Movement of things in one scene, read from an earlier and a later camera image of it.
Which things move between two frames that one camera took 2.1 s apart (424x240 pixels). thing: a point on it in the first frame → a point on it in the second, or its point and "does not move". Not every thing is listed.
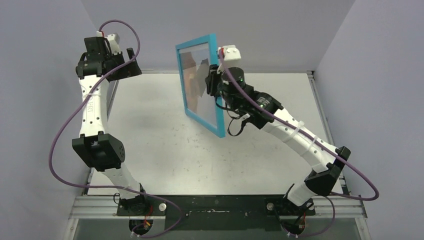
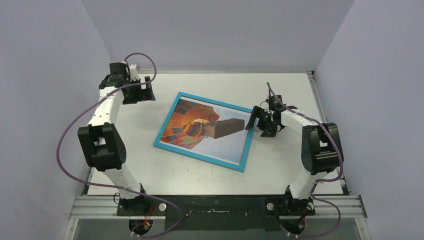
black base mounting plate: [214, 212] does not move
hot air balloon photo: [195, 61] → [211, 129]
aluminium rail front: [106, 207] does not move
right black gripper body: [213, 84] → [263, 119]
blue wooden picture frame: [210, 38] → [216, 161]
